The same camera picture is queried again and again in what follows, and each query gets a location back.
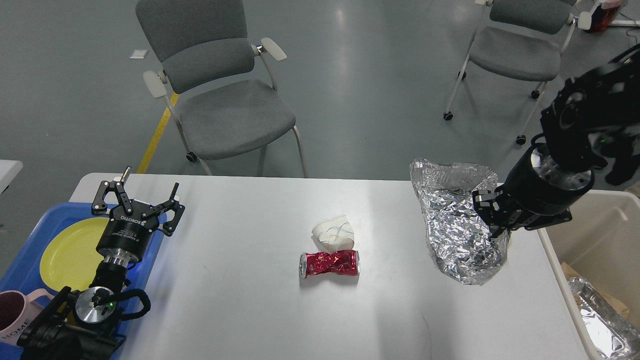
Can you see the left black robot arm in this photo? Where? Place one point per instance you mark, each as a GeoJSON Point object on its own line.
{"type": "Point", "coordinates": [81, 325]}

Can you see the aluminium foil tray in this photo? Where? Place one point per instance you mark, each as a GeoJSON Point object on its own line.
{"type": "Point", "coordinates": [613, 336]}

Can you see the yellow plate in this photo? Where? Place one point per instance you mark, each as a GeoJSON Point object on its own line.
{"type": "Point", "coordinates": [71, 258]}

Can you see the pink mug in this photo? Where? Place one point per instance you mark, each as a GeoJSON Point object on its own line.
{"type": "Point", "coordinates": [17, 311]}

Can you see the silver foil bag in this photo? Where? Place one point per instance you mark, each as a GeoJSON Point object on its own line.
{"type": "Point", "coordinates": [458, 240]}

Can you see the person's wheeled chair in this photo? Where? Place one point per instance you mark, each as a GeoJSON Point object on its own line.
{"type": "Point", "coordinates": [519, 56]}

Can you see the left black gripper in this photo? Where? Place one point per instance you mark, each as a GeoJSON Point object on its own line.
{"type": "Point", "coordinates": [124, 234]}

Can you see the crumpled white tissue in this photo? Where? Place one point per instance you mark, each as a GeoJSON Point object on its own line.
{"type": "Point", "coordinates": [336, 234]}

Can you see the beige plastic bin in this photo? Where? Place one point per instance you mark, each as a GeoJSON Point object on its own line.
{"type": "Point", "coordinates": [601, 243]}

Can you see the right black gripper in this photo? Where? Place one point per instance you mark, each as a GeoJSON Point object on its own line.
{"type": "Point", "coordinates": [536, 193]}

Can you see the white side table corner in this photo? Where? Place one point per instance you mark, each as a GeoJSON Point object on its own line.
{"type": "Point", "coordinates": [9, 169]}

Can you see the blue plastic tray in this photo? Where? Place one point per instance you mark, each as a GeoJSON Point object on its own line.
{"type": "Point", "coordinates": [24, 275]}

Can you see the grey office chair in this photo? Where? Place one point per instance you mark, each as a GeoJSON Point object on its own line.
{"type": "Point", "coordinates": [197, 42]}

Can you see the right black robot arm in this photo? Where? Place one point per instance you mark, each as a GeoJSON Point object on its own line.
{"type": "Point", "coordinates": [593, 119]}

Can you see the crushed red can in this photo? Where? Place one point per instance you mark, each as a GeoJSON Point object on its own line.
{"type": "Point", "coordinates": [342, 262]}

